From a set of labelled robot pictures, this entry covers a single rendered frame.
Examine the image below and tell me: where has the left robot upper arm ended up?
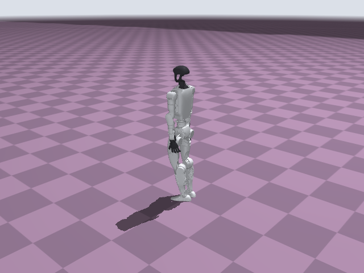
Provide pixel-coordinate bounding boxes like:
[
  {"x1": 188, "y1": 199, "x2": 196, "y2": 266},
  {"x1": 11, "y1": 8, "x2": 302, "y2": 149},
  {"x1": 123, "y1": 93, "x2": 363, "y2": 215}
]
[{"x1": 165, "y1": 90, "x2": 177, "y2": 119}]

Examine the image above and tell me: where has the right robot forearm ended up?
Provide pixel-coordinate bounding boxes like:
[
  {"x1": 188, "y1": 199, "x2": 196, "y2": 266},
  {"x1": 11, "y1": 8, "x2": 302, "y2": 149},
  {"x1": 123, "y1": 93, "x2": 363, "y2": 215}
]
[{"x1": 185, "y1": 109, "x2": 192, "y2": 125}]

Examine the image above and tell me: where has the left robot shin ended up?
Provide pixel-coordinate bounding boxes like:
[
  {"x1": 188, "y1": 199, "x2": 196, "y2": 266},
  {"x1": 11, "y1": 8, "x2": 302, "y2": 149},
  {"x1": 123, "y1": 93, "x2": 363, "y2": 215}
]
[{"x1": 174, "y1": 167, "x2": 187, "y2": 198}]

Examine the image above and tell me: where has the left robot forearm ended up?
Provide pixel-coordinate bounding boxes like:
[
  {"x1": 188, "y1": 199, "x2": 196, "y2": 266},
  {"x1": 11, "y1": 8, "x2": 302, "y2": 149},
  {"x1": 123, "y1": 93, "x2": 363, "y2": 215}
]
[{"x1": 166, "y1": 114, "x2": 175, "y2": 140}]

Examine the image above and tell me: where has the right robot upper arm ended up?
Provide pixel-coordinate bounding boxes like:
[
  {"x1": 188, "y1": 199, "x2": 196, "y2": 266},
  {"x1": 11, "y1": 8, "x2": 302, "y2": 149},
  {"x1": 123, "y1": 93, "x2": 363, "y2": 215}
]
[{"x1": 190, "y1": 85, "x2": 195, "y2": 109}]

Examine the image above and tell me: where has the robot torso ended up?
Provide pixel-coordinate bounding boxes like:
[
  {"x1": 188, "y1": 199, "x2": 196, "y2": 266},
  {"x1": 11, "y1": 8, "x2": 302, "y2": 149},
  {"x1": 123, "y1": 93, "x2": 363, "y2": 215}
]
[{"x1": 172, "y1": 83, "x2": 192, "y2": 139}]

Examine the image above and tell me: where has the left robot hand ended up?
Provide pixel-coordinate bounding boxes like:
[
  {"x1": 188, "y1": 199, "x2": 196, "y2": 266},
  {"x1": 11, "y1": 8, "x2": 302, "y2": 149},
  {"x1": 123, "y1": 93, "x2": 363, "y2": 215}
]
[{"x1": 168, "y1": 135, "x2": 181, "y2": 153}]

